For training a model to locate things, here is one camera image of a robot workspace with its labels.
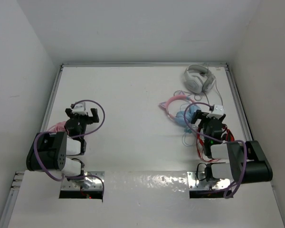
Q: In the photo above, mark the white gaming headset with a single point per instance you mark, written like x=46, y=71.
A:
x=199, y=79

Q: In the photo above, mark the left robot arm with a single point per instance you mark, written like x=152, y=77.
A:
x=51, y=150

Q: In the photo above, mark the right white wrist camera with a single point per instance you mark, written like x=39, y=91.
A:
x=216, y=111

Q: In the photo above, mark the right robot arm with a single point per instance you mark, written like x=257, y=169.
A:
x=236, y=161

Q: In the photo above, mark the blue pink cat-ear headphones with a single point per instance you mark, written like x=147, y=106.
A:
x=178, y=118

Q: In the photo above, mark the metal base plate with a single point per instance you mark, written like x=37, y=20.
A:
x=197, y=183
x=91, y=182

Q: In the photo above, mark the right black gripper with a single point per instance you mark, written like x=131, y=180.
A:
x=197, y=115

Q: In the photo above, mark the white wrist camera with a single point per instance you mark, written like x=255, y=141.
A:
x=216, y=111
x=79, y=108

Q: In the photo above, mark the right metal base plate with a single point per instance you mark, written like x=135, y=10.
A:
x=197, y=183

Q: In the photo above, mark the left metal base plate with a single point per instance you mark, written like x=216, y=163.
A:
x=91, y=182

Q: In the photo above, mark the red headphones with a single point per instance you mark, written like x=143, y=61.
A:
x=227, y=135

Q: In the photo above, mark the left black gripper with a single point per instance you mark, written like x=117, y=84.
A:
x=90, y=119

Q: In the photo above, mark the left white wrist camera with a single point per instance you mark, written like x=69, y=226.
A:
x=79, y=108

